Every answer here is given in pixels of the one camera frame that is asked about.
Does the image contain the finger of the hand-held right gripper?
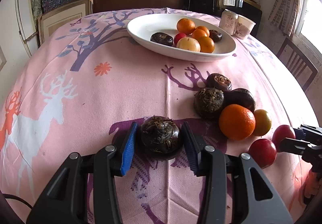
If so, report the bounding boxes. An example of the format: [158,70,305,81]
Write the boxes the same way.
[293,124,322,136]
[278,138,309,155]

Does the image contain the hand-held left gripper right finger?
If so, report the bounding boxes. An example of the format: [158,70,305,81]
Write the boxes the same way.
[182,122,293,224]

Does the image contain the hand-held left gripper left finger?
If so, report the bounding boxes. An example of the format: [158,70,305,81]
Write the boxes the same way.
[26,122,139,224]

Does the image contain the dark red plum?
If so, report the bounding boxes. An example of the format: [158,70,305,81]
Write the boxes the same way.
[249,139,277,169]
[272,125,296,150]

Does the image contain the dark brown water chestnut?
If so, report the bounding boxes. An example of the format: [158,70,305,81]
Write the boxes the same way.
[194,87,225,120]
[139,116,182,160]
[209,30,223,42]
[224,88,256,113]
[150,32,174,47]
[206,73,232,92]

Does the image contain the yellow fruit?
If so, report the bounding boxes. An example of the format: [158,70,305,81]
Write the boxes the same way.
[176,37,201,53]

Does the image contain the round orange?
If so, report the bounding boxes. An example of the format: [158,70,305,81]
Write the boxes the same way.
[219,104,256,141]
[192,26,210,39]
[198,36,215,54]

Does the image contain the red cherry tomato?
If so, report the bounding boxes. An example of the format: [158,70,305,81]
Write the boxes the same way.
[174,33,187,45]

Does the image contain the orange mandarin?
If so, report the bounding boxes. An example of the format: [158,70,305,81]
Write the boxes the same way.
[176,18,196,35]

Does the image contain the white oval plate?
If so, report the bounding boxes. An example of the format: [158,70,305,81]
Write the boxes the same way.
[126,14,237,62]

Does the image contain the yellow-green orange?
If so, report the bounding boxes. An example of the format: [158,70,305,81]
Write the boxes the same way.
[253,109,272,137]

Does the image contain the pink deer print tablecloth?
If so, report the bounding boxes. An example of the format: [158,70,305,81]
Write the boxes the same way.
[0,7,317,224]

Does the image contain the dark wooden chair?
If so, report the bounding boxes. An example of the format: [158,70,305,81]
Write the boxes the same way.
[277,38,319,91]

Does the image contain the bright window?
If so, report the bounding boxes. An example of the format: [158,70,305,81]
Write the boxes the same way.
[299,0,322,38]

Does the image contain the white paper cup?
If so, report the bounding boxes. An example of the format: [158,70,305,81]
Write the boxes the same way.
[234,15,256,40]

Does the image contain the pale drink can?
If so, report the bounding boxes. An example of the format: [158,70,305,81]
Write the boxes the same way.
[218,9,239,35]

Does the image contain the pale framed picture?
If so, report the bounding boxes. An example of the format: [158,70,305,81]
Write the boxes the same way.
[38,0,92,46]

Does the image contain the white door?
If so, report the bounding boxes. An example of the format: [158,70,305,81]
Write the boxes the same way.
[15,0,38,48]

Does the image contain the black cable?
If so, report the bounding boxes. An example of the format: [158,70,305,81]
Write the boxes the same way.
[5,194,33,209]

